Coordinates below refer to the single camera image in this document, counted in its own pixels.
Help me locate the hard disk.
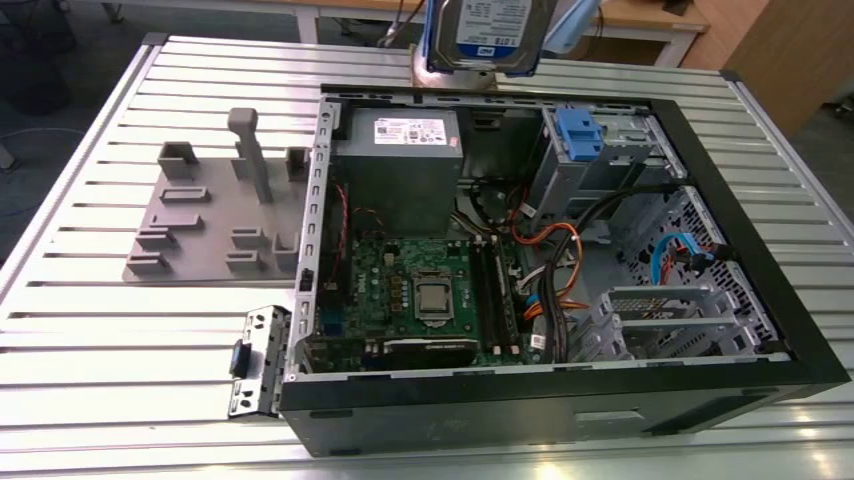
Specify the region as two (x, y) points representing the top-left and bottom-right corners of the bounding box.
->
(424, 0), (556, 79)

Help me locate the green motherboard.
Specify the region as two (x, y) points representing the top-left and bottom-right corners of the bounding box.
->
(317, 237), (536, 374)

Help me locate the grey power supply unit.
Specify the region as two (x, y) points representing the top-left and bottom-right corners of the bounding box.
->
(330, 107), (466, 239)

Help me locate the silver CPU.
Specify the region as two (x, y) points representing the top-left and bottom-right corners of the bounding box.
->
(417, 284), (456, 319)

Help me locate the CPU socket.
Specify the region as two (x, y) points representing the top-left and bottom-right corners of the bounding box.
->
(407, 271), (464, 330)

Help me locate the black RAM slot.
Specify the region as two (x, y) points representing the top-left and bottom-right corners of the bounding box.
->
(470, 234), (502, 355)
(488, 234), (525, 355)

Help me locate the black graphics card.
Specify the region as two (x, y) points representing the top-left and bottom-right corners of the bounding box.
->
(373, 337), (482, 369)

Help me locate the metal optical drive cage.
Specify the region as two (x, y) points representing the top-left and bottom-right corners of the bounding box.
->
(533, 104), (689, 216)

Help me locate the blue drive cage latch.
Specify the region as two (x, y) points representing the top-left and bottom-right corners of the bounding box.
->
(552, 109), (604, 162)

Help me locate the grey parts rack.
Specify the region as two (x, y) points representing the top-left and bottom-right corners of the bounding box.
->
(119, 107), (315, 286)

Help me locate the black PC case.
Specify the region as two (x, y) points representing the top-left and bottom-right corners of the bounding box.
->
(277, 82), (853, 459)

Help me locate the wooden desk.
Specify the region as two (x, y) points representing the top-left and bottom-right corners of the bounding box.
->
(573, 0), (709, 66)

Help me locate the wooden cabinet panel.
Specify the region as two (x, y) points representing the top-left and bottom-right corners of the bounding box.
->
(680, 0), (854, 136)

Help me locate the orange power wire bundle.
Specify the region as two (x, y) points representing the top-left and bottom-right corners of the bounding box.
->
(510, 219), (593, 321)

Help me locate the black cable bundle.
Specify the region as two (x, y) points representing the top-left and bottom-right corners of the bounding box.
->
(537, 182), (676, 364)

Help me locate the metal expansion slot bracket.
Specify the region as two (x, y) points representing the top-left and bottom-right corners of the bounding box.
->
(226, 304), (295, 419)

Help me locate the blue data wire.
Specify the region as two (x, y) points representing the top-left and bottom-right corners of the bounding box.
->
(650, 232), (726, 281)

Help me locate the black bracket latch handle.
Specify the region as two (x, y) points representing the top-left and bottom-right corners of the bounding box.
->
(229, 339), (255, 376)

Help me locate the white desk frame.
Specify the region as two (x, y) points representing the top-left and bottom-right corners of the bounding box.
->
(99, 0), (429, 44)

